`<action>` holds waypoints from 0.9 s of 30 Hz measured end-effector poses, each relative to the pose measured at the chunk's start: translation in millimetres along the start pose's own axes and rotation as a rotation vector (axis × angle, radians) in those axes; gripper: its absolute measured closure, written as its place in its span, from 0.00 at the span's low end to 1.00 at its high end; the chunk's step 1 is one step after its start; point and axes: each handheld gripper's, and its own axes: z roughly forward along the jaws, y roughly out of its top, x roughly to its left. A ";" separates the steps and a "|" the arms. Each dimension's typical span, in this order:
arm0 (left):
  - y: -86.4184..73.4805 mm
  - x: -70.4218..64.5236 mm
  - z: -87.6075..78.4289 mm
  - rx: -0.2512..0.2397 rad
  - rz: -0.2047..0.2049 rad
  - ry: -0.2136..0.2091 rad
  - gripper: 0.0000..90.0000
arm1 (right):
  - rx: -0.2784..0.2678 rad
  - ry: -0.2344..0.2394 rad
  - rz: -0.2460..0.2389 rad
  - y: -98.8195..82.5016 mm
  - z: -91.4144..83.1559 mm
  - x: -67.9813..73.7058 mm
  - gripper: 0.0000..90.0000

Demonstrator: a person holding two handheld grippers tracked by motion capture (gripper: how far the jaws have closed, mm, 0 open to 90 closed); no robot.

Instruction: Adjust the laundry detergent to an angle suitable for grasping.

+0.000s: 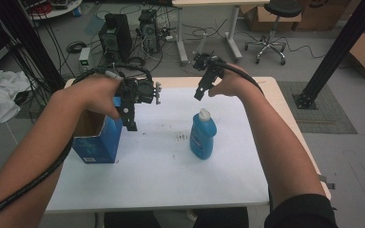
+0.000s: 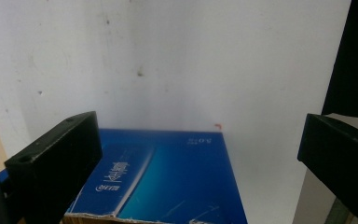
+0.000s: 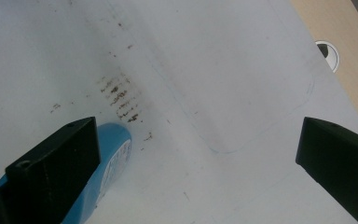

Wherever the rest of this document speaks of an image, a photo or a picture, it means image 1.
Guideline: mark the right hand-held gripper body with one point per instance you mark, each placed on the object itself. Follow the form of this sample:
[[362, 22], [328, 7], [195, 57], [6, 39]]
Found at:
[[207, 61]]

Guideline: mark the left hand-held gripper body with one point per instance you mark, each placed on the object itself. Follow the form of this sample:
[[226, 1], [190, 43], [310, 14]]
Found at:
[[141, 90]]

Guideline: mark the blue cardboard box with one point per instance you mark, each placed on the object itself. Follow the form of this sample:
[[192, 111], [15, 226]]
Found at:
[[104, 145]]

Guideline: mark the blue bottle with white cap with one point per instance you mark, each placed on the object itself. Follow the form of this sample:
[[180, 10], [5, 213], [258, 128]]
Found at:
[[201, 136]]

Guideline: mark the person's right hand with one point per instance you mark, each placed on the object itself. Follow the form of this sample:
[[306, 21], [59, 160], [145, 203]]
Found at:
[[237, 84]]

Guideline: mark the person's left hand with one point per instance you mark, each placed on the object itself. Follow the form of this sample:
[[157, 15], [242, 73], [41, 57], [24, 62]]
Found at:
[[90, 95]]

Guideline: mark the large black computer tower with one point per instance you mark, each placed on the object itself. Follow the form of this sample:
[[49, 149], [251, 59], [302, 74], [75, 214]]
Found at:
[[115, 36]]

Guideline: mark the small black computer tower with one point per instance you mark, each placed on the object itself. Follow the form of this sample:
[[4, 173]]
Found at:
[[149, 30]]

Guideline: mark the white desk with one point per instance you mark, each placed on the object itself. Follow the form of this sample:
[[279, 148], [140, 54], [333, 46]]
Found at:
[[221, 2]]

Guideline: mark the white power supply unit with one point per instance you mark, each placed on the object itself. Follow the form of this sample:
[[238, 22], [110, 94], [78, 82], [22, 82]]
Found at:
[[84, 60]]

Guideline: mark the white table sheet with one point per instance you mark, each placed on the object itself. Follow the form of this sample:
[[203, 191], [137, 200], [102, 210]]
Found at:
[[158, 180]]

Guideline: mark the light wooden table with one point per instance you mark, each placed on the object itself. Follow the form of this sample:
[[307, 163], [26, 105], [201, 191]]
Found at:
[[285, 104]]

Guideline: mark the black swivel stool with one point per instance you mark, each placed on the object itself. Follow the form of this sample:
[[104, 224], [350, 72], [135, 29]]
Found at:
[[282, 8]]

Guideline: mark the person's black trousers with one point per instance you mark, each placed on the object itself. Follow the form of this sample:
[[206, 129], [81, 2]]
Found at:
[[171, 220]]

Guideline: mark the round white table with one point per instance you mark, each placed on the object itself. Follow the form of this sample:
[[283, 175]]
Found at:
[[57, 12]]

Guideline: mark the grey floor mat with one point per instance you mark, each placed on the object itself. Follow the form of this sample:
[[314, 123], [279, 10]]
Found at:
[[329, 117]]

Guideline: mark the white cloth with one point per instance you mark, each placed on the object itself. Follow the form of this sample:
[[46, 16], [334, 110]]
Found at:
[[0, 95]]

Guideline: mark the person's black sleeve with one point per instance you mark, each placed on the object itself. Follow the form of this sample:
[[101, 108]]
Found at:
[[301, 212]]

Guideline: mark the black metal post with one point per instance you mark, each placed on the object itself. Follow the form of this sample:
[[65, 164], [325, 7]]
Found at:
[[339, 47]]

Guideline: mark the grey metal bracket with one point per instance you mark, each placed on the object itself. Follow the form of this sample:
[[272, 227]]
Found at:
[[326, 182]]

